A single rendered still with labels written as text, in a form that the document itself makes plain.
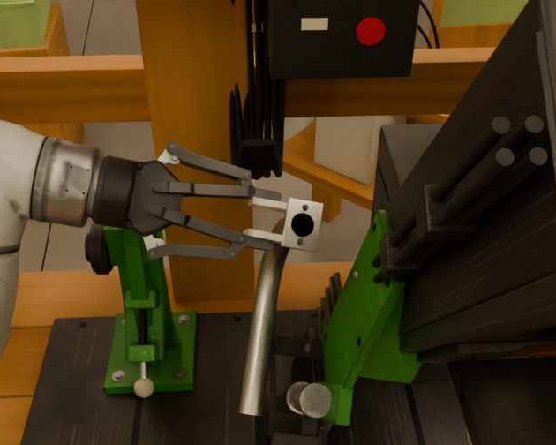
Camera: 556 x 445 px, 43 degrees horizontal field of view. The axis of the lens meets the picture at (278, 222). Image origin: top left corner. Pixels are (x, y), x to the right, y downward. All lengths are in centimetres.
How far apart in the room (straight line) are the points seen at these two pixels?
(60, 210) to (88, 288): 55
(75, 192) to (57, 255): 203
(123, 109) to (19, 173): 39
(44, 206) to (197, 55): 32
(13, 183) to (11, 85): 40
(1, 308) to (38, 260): 199
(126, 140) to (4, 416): 235
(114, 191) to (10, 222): 11
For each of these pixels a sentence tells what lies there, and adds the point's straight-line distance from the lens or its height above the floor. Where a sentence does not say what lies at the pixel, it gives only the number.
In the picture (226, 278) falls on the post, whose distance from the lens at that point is 119.
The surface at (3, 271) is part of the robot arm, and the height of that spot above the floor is 125.
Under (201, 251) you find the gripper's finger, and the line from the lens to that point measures 77.
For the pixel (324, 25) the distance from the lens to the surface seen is 83.
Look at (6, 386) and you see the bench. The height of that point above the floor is 88.
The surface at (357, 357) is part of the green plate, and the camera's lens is 77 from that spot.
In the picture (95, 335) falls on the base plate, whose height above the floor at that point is 90.
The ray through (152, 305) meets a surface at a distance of 100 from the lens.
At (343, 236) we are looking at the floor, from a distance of 274.
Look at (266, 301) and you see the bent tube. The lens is 90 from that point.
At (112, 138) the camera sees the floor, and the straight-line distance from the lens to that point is 340.
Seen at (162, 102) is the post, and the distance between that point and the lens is 100.
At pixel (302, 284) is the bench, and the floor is 88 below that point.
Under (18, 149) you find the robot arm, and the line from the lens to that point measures 75.
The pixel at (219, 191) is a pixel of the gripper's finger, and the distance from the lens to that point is 78.
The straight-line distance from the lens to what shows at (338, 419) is 81.
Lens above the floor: 174
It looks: 39 degrees down
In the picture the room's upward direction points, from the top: straight up
